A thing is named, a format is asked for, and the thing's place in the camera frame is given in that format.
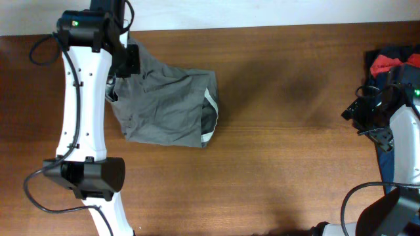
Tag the dark blue garment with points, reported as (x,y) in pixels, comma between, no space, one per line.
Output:
(385,159)

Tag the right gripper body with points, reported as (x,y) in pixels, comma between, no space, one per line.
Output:
(365,113)

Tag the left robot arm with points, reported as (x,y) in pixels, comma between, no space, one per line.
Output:
(94,48)

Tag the grey shorts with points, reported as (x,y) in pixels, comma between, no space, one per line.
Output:
(166,105)

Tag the red garment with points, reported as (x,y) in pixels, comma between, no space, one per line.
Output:
(383,64)

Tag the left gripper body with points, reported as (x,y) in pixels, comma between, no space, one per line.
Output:
(127,61)

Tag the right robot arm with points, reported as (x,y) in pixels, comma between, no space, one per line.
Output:
(386,110)

